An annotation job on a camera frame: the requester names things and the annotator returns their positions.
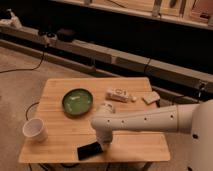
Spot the black eraser block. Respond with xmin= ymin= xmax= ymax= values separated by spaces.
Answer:
xmin=77 ymin=142 xmax=103 ymax=160

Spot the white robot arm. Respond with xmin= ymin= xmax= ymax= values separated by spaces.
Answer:
xmin=91 ymin=99 xmax=213 ymax=171

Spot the white tube with cap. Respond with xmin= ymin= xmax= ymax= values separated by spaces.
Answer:
xmin=105 ymin=88 xmax=137 ymax=103

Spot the green round plate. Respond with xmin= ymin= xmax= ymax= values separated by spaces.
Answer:
xmin=62 ymin=88 xmax=93 ymax=117

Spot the wooden table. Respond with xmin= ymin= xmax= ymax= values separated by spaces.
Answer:
xmin=19 ymin=77 xmax=170 ymax=163

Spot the pale sponge piece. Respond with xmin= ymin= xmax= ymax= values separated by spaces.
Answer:
xmin=143 ymin=91 xmax=160 ymax=104

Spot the black device on ledge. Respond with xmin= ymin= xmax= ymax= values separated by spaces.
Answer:
xmin=56 ymin=28 xmax=75 ymax=42

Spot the white paper cup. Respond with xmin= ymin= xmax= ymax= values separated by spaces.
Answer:
xmin=22 ymin=118 xmax=48 ymax=142

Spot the white object on ledge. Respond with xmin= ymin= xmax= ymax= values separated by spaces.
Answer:
xmin=0 ymin=9 xmax=22 ymax=29

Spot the black cable on floor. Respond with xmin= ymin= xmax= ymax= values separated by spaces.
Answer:
xmin=0 ymin=46 xmax=46 ymax=75

